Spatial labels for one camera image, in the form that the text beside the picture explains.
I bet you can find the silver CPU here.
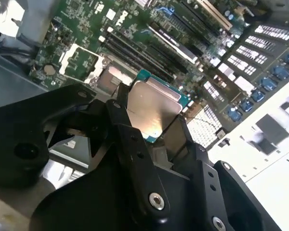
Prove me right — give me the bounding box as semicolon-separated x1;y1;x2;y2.
126;69;191;145

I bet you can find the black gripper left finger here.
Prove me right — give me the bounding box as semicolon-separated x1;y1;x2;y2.
0;82;171;215

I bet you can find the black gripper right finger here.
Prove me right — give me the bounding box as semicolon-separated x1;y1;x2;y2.
163;115;283;231

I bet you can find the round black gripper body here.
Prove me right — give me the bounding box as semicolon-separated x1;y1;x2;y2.
29;158;208;231

